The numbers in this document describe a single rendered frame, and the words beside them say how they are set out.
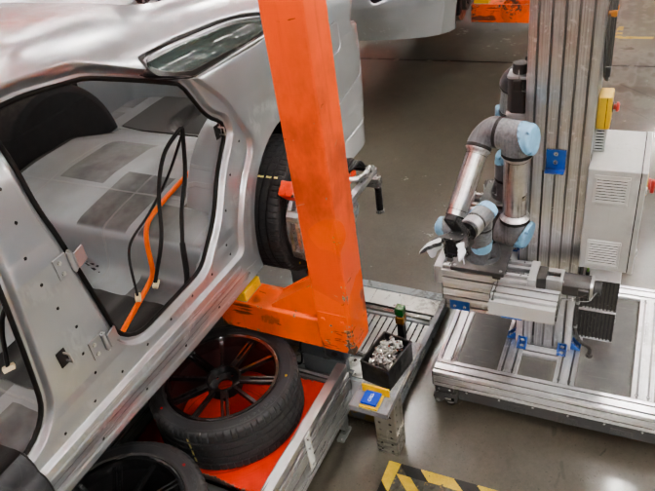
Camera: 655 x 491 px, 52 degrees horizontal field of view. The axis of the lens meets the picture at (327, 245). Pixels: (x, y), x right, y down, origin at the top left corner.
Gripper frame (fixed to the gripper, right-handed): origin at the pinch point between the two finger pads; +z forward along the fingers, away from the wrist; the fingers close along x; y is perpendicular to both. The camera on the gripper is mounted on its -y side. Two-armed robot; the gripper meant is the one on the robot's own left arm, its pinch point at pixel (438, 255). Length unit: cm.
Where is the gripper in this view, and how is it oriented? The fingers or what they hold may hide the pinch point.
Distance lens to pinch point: 224.3
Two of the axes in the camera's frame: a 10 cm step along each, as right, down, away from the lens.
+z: -6.1, 5.3, -5.9
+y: 2.4, 8.3, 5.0
